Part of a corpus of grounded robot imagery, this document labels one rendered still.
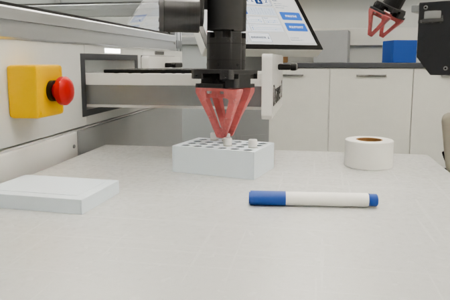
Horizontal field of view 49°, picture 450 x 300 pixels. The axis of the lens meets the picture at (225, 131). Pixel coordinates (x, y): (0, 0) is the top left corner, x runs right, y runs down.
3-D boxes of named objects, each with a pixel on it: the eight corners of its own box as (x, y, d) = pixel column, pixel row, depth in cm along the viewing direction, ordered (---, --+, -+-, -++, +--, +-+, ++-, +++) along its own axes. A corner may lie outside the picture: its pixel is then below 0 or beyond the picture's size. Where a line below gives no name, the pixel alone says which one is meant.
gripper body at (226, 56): (189, 82, 70) (190, 29, 69) (219, 81, 79) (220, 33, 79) (232, 83, 68) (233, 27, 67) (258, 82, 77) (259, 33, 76)
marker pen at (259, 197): (375, 205, 55) (376, 191, 54) (378, 209, 53) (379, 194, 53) (248, 202, 56) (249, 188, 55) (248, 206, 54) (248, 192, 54)
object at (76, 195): (119, 193, 60) (118, 179, 59) (82, 214, 51) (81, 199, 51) (26, 187, 63) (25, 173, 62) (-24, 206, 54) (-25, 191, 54)
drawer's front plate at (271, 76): (282, 104, 112) (282, 55, 110) (271, 120, 84) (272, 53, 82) (274, 104, 112) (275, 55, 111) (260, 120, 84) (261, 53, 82)
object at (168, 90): (273, 98, 110) (274, 71, 109) (262, 110, 85) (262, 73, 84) (103, 96, 117) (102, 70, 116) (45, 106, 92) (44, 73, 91)
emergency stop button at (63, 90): (78, 104, 71) (76, 76, 71) (63, 106, 68) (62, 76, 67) (58, 104, 72) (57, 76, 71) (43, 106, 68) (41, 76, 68)
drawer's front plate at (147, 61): (180, 94, 148) (180, 56, 146) (148, 102, 120) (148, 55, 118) (175, 94, 148) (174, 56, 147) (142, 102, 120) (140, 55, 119)
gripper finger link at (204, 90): (193, 138, 73) (194, 73, 72) (214, 132, 79) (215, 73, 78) (236, 141, 70) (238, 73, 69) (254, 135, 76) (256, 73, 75)
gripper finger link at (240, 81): (193, 138, 73) (193, 73, 72) (214, 132, 79) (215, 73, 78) (236, 141, 70) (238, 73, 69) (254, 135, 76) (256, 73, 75)
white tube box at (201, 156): (274, 167, 74) (274, 142, 73) (254, 180, 66) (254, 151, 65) (198, 161, 79) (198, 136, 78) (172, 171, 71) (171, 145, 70)
